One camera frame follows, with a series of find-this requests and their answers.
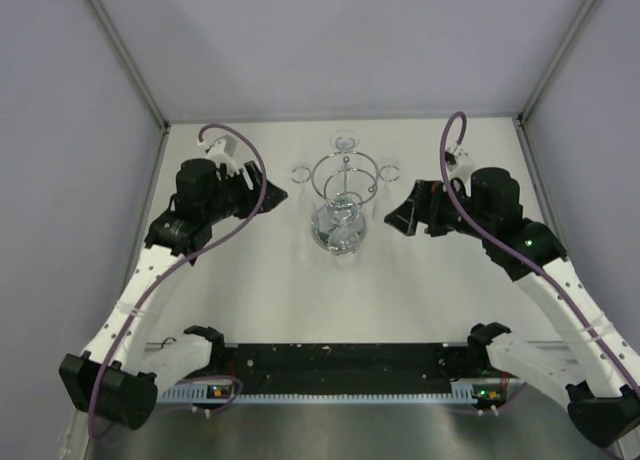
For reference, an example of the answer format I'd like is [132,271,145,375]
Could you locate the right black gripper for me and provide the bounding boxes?
[384,179,492,241]

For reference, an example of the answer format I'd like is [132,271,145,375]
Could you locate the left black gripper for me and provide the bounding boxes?
[203,161,288,225]

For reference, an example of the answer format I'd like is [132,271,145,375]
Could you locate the ribbed champagne flute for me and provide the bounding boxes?
[379,164,401,183]
[291,165,311,185]

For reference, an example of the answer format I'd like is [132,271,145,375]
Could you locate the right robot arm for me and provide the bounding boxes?
[384,167,639,448]

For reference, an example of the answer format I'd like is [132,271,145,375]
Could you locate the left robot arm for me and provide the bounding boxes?
[59,158,288,435]

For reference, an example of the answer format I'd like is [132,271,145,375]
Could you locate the chrome wine glass rack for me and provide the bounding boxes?
[309,150,379,257]

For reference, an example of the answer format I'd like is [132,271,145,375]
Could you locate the round wine glass front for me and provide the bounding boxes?
[326,193,364,255]

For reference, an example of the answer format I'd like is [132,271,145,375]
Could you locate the round wine glass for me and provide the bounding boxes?
[326,193,364,255]
[329,129,360,153]

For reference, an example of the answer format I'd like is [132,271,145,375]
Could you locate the round wine glass back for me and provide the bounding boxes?
[329,129,360,153]

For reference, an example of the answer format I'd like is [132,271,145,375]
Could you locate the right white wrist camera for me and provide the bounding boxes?
[445,144,476,183]

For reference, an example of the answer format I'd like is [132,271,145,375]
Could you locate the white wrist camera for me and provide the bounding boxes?
[445,144,476,183]
[198,134,239,173]

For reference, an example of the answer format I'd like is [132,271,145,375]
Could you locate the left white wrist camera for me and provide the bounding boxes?
[198,134,239,173]

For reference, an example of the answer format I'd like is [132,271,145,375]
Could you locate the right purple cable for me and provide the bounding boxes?
[438,112,640,396]

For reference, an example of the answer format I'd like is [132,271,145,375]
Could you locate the purple cable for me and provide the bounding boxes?
[438,112,640,396]
[87,123,266,439]

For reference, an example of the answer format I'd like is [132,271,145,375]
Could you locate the right aluminium frame post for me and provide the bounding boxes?
[517,0,614,126]

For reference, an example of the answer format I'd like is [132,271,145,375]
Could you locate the aluminium frame post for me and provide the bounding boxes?
[83,0,169,134]
[517,0,614,126]

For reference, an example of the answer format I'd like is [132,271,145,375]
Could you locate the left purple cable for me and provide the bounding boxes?
[87,123,266,439]

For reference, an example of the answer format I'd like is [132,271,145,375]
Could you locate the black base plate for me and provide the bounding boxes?
[203,343,483,395]

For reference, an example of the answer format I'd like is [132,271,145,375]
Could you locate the white toothed cable duct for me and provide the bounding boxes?
[157,383,506,406]

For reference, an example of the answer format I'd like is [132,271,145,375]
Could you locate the left aluminium frame post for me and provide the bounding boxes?
[83,0,169,134]

